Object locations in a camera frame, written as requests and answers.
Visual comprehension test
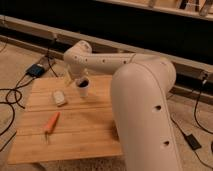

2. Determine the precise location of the black cable right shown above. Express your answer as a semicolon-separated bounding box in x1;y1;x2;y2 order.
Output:
170;78;213;166

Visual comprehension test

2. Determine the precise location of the black cable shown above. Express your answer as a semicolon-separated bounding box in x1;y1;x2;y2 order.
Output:
170;78;213;166
0;73;35;153

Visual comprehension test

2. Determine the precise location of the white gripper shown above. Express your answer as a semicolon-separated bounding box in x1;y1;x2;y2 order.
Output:
66;65;87;84

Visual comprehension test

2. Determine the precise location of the black cable left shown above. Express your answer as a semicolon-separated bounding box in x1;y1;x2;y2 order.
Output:
0;73;35;153

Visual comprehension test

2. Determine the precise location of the black power adapter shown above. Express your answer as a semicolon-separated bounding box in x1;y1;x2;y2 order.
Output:
184;134;201;150

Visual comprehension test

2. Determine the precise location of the black power box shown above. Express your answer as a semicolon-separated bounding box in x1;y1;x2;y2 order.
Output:
26;64;45;78

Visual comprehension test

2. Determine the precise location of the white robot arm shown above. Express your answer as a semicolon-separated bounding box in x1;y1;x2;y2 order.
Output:
63;40;183;171

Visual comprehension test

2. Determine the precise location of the white ceramic cup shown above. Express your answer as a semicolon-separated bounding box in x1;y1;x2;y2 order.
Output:
76;78;89;98

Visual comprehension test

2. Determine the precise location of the white eraser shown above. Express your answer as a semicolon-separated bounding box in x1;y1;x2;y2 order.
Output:
53;91;66;106

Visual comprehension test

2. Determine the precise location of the wooden board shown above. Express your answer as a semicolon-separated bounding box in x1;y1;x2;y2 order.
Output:
8;75;121;164

